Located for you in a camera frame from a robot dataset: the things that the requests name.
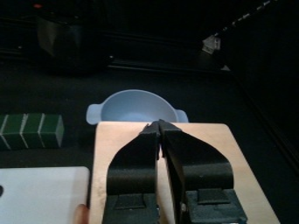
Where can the white cutting board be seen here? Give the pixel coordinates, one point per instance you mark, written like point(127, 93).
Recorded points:
point(39, 195)

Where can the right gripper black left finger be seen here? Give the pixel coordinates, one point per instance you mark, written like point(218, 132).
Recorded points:
point(132, 169)

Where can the wooden drawer box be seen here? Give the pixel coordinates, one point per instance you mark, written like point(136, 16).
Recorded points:
point(112, 145)

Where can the small white tag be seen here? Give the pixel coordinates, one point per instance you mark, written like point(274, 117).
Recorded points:
point(211, 44)

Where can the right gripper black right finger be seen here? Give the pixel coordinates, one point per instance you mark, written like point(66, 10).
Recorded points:
point(198, 169)

